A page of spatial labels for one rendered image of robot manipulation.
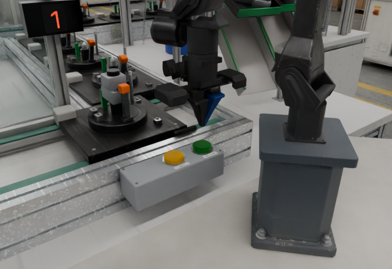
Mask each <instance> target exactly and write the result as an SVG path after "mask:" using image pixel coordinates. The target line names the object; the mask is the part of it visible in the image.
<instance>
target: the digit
mask: <svg viewBox="0 0 392 269"><path fill-rule="evenodd" d="M41 10H42V14H43V20H44V26H45V32H46V33H56V32H65V31H68V27H67V20H66V16H65V9H64V3H62V4H47V5H41Z"/></svg>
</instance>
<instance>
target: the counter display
mask: <svg viewBox="0 0 392 269"><path fill-rule="evenodd" d="M62 3H64V9H65V16H66V23H67V27H68V31H65V32H56V33H46V30H45V26H44V20H43V14H42V10H41V5H47V4H62ZM22 9H23V14H24V19H25V23H26V28H27V33H28V37H29V38H32V37H41V36H50V35H56V34H65V33H74V32H83V31H84V30H83V22H82V14H81V6H80V1H79V0H65V1H50V2H34V3H26V4H22Z"/></svg>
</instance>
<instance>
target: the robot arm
mask: <svg viewBox="0 0 392 269"><path fill-rule="evenodd" d="M224 1H225V0H178V1H177V3H176V4H175V6H174V8H173V10H171V9H167V8H162V9H157V16H156V17H155V18H154V20H153V22H152V27H151V28H150V35H151V37H152V39H153V41H154V42H156V43H158V44H164V45H168V46H175V47H184V46H185V45H186V44H187V54H186V55H183V56H182V57H181V58H182V62H180V61H179V62H177V63H175V61H174V59H171V60H166V61H163V64H162V69H163V74H164V76H165V77H167V76H171V77H172V79H176V78H180V80H181V81H183V82H188V85H184V86H178V85H175V84H173V83H171V82H169V83H165V84H161V85H157V87H156V88H155V90H154V95H155V98H156V99H158V100H160V101H161V102H163V103H164V104H166V105H168V106H169V107H174V106H178V105H181V104H185V103H186V102H187V101H188V102H189V103H190V105H191V107H192V109H193V110H194V114H195V116H196V118H197V121H198V123H199V126H201V127H204V126H206V124H207V122H208V120H209V118H210V116H211V115H212V113H213V111H214V109H215V108H216V106H217V105H218V103H219V102H220V100H221V99H222V98H223V97H225V94H224V93H221V90H220V88H221V86H224V85H228V84H231V83H232V87H233V88H234V89H239V88H243V87H245V86H246V82H247V79H246V77H245V75H244V74H243V73H241V72H238V71H235V70H233V69H230V68H229V69H224V70H221V71H218V63H222V57H219V56H218V31H219V30H220V29H223V28H226V27H229V26H230V23H229V22H228V21H227V20H226V19H225V18H224V17H223V16H222V14H221V13H218V14H215V15H213V17H207V16H199V17H198V18H196V19H195V20H191V17H192V16H197V15H201V14H204V13H207V12H211V11H215V10H218V9H219V8H220V7H221V6H222V5H223V3H224ZM327 1H328V0H296V4H295V12H294V16H293V24H292V31H291V34H290V37H289V39H288V40H287V41H285V42H283V43H281V44H279V45H277V46H276V47H275V63H274V67H273V68H272V70H271V72H274V71H275V81H276V84H277V85H278V86H279V87H280V89H281V90H282V94H283V99H284V102H285V105H286V106H289V113H288V122H283V132H284V137H285V141H288V142H303V143H312V144H326V142H327V140H326V138H325V135H324V133H323V122H324V116H325V112H326V106H327V101H326V98H328V97H329V96H330V95H331V94H332V92H333V90H334V89H335V87H336V85H335V83H334V82H333V81H332V79H331V78H330V77H329V75H328V74H327V73H326V71H325V70H324V45H323V39H322V29H323V23H324V17H325V13H326V7H327Z"/></svg>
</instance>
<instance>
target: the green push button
mask: <svg viewBox="0 0 392 269"><path fill-rule="evenodd" d="M192 149H193V151H195V152H197V153H207V152H209V151H210V150H211V143H210V142H208V141H205V140H199V141H195V142H194V143H193V145H192Z"/></svg>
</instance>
